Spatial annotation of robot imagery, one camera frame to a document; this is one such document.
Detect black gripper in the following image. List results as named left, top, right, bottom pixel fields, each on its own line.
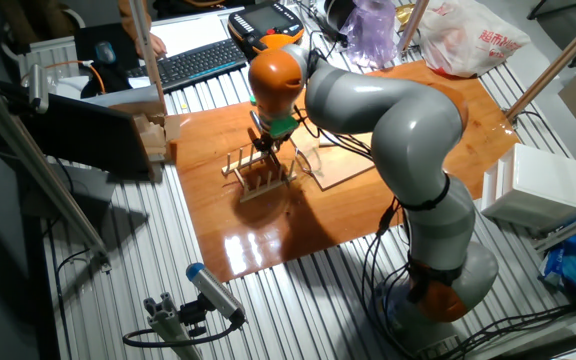
left=253, top=130, right=289, bottom=158

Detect brown sleeved forearm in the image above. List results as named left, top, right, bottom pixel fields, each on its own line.
left=116, top=0, right=153, bottom=42

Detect person's bare hand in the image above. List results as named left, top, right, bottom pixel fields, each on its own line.
left=135, top=33, right=168, bottom=60

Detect wooden peg dish rack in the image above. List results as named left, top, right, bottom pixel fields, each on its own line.
left=221, top=133, right=299, bottom=204

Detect light wooden cutting board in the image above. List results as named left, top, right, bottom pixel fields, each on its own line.
left=290, top=132, right=377, bottom=192

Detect glossy brown wooden board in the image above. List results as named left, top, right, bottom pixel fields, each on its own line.
left=167, top=59, right=521, bottom=284

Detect black computer keyboard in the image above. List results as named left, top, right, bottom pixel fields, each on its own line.
left=126, top=37, right=248, bottom=95

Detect orange black teach pendant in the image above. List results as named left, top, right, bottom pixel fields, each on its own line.
left=226, top=0, right=307, bottom=60

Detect white paper sheet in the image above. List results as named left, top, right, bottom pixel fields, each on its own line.
left=147, top=13, right=230, bottom=59

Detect black flat monitor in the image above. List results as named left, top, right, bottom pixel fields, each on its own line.
left=15, top=92, right=155, bottom=179

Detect dark computer mouse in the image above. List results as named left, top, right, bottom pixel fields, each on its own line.
left=93, top=40, right=118, bottom=65

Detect gold foil object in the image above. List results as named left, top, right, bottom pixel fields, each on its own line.
left=395, top=3, right=417, bottom=26

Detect black mouse pad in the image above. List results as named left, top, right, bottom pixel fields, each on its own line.
left=73, top=22, right=142, bottom=76

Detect white red-printed plastic bag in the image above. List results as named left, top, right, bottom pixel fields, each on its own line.
left=417, top=0, right=532, bottom=79

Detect white plastic drawer box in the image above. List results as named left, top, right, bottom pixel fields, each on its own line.
left=481, top=143, right=576, bottom=232

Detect slanted wooden beam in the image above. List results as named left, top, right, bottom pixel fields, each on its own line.
left=505, top=2, right=576, bottom=121

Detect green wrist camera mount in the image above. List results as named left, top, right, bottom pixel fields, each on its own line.
left=250, top=97, right=300, bottom=140

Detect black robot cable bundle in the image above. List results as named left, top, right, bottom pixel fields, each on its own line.
left=292, top=49, right=576, bottom=360

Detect silver camera with blue end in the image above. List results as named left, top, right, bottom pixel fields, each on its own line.
left=185, top=261, right=248, bottom=327

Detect upright aluminium frame post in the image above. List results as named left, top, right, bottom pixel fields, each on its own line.
left=127, top=0, right=168, bottom=117

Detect black camera bracket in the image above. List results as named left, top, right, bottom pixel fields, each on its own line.
left=177, top=294, right=210, bottom=339

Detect thin wooden post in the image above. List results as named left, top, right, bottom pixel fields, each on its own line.
left=396, top=0, right=430, bottom=54

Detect aluminium profile camera stand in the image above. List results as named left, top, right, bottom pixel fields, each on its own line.
left=142, top=292, right=204, bottom=360

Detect black camera cable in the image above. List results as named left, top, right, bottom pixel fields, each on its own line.
left=121, top=319, right=243, bottom=349

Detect orange cable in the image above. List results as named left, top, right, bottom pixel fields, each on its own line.
left=20, top=58, right=107, bottom=96

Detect slanted aluminium frame beam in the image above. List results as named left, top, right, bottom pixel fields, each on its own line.
left=0, top=69, right=113, bottom=274

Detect silver depth camera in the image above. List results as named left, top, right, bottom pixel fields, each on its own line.
left=27, top=63, right=51, bottom=115

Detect grey aluminium rail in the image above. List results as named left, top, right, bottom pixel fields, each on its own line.
left=532, top=203, right=576, bottom=254

